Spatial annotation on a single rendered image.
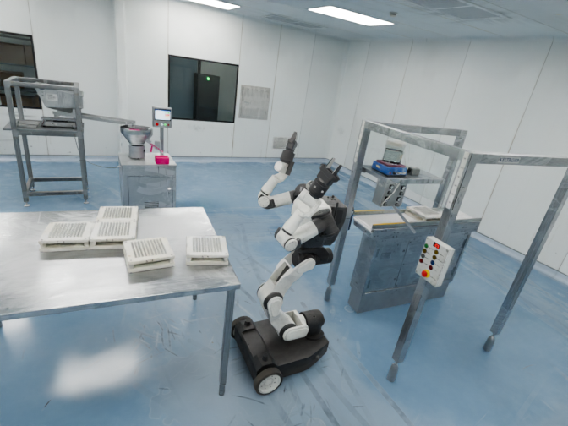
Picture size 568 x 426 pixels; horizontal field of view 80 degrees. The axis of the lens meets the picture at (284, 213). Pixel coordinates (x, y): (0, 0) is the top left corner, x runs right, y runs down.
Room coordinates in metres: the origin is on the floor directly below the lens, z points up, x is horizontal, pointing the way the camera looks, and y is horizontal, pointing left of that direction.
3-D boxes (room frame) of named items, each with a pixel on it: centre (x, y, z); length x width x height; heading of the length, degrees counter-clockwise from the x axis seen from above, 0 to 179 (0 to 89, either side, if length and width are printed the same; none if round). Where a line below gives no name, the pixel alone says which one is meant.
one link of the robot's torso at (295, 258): (2.05, -0.24, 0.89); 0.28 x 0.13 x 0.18; 119
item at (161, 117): (4.34, 1.72, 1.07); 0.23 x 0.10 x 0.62; 121
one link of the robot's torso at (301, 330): (2.01, -0.17, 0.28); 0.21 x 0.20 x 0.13; 119
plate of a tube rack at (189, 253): (1.81, 0.44, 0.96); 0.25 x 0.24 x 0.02; 18
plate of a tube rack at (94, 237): (1.83, 1.03, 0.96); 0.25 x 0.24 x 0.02; 23
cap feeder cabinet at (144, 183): (4.11, 1.83, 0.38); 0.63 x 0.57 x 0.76; 121
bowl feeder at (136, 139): (4.13, 1.89, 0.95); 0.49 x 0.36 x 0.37; 121
